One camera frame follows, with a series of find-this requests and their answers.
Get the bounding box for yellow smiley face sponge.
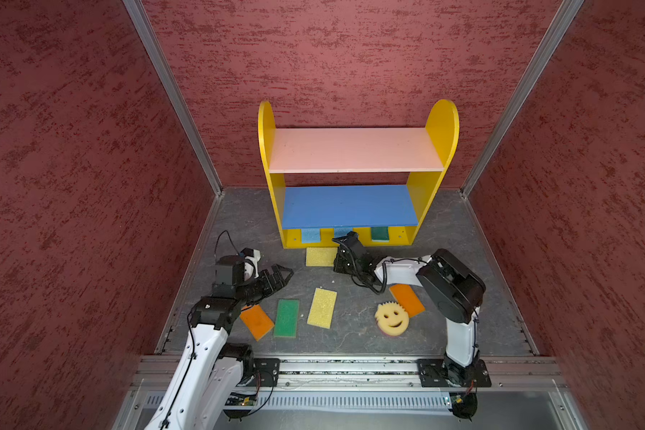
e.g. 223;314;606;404
374;302;410;337

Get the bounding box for dark green scrub sponge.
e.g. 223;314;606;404
370;227;391;243

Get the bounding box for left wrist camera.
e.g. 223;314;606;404
239;247;262;279

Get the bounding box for blue sponge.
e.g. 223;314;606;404
333;228;353;238
301;229;321;244

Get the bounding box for orange sponge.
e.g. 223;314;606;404
390;284;426;318
240;305;274;341

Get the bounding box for orange sponge right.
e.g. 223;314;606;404
390;284;426;318

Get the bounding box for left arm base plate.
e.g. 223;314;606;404
238;358;281;388

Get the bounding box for light green sponge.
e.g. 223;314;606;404
273;299;299;339

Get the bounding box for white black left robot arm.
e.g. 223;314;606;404
146;248;294;429

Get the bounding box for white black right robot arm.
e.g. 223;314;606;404
333;232;487;386

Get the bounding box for orange sponge left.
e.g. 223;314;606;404
240;305;274;341

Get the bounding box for yellow shelf pink blue boards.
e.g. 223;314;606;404
258;100;460;249

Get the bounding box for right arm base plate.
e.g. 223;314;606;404
417;358;492;388

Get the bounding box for aluminium rail frame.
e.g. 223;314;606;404
113;352;586;429

